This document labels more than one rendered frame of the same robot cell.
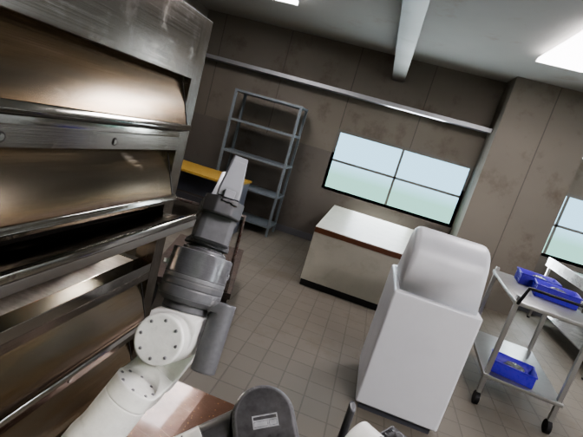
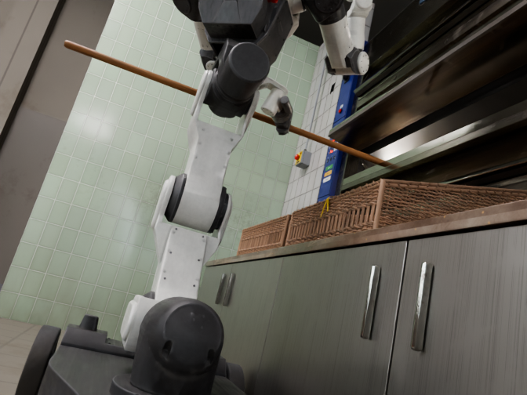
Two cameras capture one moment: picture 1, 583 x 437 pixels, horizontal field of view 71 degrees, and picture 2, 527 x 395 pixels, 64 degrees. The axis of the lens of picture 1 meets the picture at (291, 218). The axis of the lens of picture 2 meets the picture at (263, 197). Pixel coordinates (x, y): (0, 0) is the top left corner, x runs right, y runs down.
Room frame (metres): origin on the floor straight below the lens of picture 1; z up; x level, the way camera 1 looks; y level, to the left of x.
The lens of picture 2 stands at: (1.54, -0.56, 0.36)
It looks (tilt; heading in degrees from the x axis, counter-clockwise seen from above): 15 degrees up; 154
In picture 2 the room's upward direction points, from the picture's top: 14 degrees clockwise
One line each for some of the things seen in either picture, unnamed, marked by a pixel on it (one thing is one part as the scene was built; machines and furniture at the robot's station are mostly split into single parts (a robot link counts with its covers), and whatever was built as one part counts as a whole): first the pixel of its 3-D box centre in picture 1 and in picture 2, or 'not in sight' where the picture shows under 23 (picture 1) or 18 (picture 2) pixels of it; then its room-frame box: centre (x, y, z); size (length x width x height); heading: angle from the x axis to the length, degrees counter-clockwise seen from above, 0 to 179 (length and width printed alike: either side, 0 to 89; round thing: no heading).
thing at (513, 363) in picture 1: (522, 336); not in sight; (3.57, -2.35, 0.58); 1.23 x 0.72 x 1.16; 171
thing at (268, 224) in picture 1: (255, 163); not in sight; (6.80, 0.82, 1.08); 1.12 x 0.49 x 2.16; 81
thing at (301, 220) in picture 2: not in sight; (393, 225); (0.58, 0.38, 0.72); 0.56 x 0.49 x 0.28; 170
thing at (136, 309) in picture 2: not in sight; (168, 327); (0.53, -0.23, 0.28); 0.21 x 0.20 x 0.13; 171
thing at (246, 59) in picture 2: not in sight; (238, 75); (0.49, -0.22, 1.00); 0.28 x 0.13 x 0.18; 171
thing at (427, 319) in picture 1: (420, 319); not in sight; (2.97, -1.17, 0.70); 0.71 x 0.61 x 1.40; 171
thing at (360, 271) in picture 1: (374, 257); not in sight; (5.65, -1.29, 0.39); 2.07 x 1.67 x 0.78; 171
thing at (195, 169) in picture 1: (189, 194); not in sight; (6.07, 1.59, 0.43); 1.56 x 0.80 x 0.85; 81
